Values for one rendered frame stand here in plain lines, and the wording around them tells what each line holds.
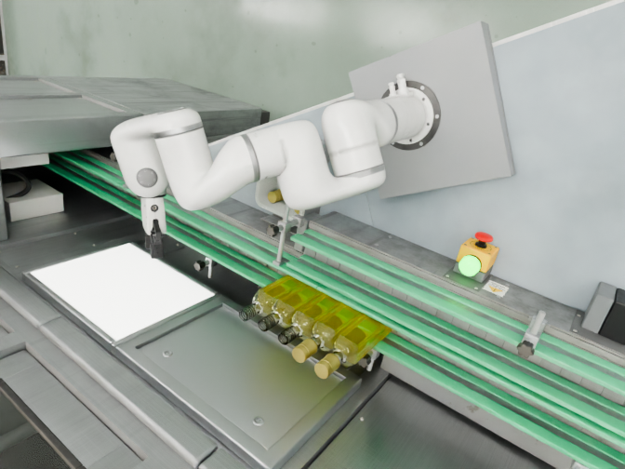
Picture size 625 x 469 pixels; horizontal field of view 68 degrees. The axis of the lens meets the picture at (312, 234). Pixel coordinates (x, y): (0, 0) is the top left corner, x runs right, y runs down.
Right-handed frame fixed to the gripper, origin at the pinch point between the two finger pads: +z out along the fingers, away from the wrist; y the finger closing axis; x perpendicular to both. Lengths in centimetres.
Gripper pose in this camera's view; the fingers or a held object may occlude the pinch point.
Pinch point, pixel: (153, 249)
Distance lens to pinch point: 132.8
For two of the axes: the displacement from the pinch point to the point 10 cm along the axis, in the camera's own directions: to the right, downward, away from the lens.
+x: -8.9, 0.9, -4.5
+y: -4.6, -2.5, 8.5
